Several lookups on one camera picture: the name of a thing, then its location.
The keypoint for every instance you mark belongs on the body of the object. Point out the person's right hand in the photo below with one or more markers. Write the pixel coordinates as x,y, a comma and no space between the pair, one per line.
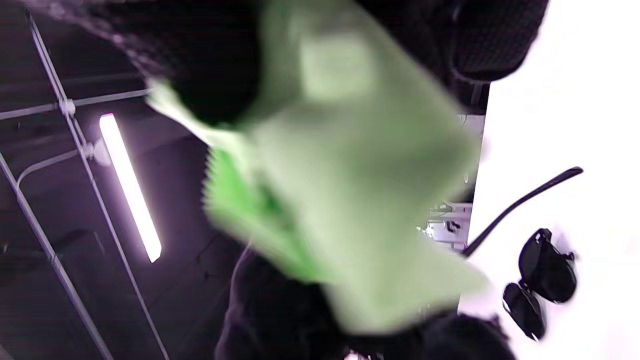
210,75

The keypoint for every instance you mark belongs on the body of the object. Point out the ceiling pipe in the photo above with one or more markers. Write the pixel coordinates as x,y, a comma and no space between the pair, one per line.
66,106

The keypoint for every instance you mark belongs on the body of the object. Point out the person's left hand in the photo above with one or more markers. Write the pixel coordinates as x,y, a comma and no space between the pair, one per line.
270,320

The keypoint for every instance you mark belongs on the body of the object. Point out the green cleaning cloth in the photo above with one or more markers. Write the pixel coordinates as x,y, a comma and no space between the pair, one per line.
350,175

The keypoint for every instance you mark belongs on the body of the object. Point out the ceiling light bar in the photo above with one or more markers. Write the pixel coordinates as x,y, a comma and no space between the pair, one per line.
130,187

